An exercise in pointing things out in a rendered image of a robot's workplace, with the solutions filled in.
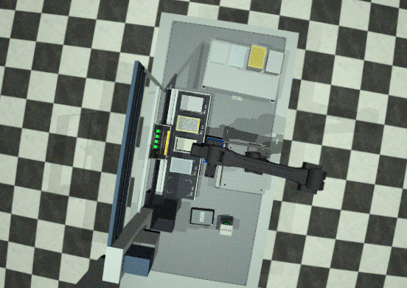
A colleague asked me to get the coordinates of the grey tip rack with blue edge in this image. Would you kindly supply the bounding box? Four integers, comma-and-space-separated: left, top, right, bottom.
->
202, 137, 224, 163

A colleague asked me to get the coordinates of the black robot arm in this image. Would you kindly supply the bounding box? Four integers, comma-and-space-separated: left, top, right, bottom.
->
190, 142, 327, 194

